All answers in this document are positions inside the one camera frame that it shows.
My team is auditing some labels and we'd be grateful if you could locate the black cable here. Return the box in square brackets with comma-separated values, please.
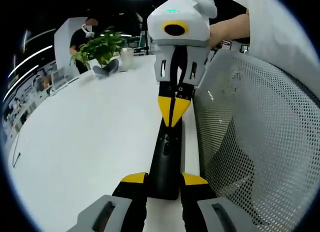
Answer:
[11, 131, 26, 168]

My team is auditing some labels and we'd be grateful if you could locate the grey mesh office chair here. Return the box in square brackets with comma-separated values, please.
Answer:
[192, 50, 320, 232]

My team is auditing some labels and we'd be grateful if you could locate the green potted plant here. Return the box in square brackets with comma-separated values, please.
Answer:
[69, 28, 129, 68]

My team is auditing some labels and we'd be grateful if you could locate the white cup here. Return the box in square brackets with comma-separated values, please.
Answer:
[120, 47, 134, 67]

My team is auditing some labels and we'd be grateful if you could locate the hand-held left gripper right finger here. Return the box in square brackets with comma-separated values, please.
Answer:
[180, 172, 261, 232]

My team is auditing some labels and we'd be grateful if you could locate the black remote control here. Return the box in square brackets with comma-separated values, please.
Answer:
[149, 116, 185, 201]

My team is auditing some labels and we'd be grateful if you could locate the grey plant pot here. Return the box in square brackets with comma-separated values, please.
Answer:
[92, 59, 120, 79]

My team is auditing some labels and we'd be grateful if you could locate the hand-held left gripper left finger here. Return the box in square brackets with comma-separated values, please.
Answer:
[67, 171, 150, 232]

